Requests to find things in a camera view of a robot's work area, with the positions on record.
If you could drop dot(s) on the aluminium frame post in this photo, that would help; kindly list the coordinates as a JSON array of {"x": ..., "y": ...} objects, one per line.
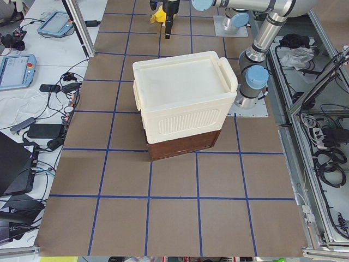
[{"x": 75, "y": 15}]

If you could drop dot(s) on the black cloth bundle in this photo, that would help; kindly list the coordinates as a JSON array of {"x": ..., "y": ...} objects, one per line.
[{"x": 294, "y": 41}]

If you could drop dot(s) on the blue teach pendant upper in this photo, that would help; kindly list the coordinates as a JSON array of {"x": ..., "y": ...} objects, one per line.
[{"x": 57, "y": 25}]

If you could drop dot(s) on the dark brown wooden cabinet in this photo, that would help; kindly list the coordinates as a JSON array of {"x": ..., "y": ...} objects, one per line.
[{"x": 180, "y": 146}]

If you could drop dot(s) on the black power adapter brick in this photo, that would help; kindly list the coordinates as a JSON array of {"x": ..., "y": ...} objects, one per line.
[{"x": 44, "y": 131}]

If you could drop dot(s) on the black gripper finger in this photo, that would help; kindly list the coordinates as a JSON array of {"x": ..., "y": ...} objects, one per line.
[{"x": 167, "y": 34}]

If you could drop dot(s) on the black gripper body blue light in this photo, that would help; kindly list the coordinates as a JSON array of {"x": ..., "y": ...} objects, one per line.
[{"x": 170, "y": 8}]

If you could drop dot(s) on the square metal base plate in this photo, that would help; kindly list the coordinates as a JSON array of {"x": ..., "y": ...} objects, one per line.
[{"x": 252, "y": 109}]

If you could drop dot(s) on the yellow plush dinosaur toy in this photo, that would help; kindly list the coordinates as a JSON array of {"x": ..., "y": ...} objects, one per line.
[{"x": 159, "y": 16}]

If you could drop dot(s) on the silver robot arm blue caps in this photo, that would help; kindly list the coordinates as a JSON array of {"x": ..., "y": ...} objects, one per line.
[{"x": 255, "y": 76}]

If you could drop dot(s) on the blue teach pendant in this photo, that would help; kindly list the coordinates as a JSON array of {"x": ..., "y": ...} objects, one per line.
[
  {"x": 17, "y": 71},
  {"x": 57, "y": 25}
]

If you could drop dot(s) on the cream plastic storage box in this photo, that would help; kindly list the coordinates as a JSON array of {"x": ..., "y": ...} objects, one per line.
[{"x": 184, "y": 95}]

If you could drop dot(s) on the blue teach pendant lower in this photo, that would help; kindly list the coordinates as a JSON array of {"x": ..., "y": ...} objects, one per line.
[{"x": 17, "y": 71}]

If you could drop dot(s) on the white crumpled cloth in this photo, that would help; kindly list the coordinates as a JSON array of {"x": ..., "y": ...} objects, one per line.
[{"x": 298, "y": 58}]

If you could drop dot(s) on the black laptop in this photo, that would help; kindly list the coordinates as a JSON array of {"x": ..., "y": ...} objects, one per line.
[{"x": 18, "y": 161}]

